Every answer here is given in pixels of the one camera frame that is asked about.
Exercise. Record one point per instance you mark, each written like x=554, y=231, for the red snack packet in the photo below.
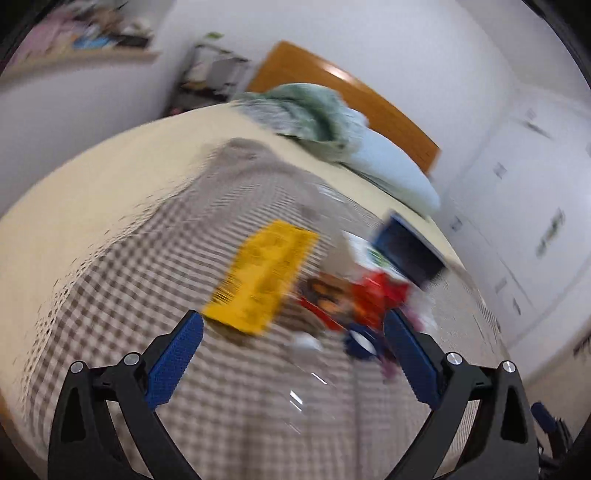
x=369, y=295

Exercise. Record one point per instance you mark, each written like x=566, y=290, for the light blue pillow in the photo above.
x=392, y=161

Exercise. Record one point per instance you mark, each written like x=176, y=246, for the beige windowsill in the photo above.
x=69, y=62

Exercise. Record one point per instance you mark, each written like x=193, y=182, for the white milk carton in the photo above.
x=364, y=251

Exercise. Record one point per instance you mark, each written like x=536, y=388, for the dark blue drink carton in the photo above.
x=406, y=251

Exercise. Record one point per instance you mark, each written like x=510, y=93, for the white wardrobe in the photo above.
x=531, y=184

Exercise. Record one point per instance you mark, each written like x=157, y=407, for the blue wrapper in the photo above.
x=358, y=344

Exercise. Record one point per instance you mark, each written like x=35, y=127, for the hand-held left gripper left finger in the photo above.
x=175, y=360

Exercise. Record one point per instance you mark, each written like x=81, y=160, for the brown checkered blanket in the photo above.
x=184, y=230

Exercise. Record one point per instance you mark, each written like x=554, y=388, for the green floral quilt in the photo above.
x=304, y=110

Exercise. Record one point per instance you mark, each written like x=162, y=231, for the clear plastic bottle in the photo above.
x=307, y=344

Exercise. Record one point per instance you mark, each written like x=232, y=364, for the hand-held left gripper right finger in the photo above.
x=411, y=355

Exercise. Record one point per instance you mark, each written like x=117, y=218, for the black bedside rack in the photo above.
x=217, y=69

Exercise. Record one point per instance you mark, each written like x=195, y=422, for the pile of boxes and toiletries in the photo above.
x=92, y=41

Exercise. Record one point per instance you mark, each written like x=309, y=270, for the yellow snack packet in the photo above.
x=263, y=277

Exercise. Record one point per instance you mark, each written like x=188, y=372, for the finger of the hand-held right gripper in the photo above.
x=541, y=413

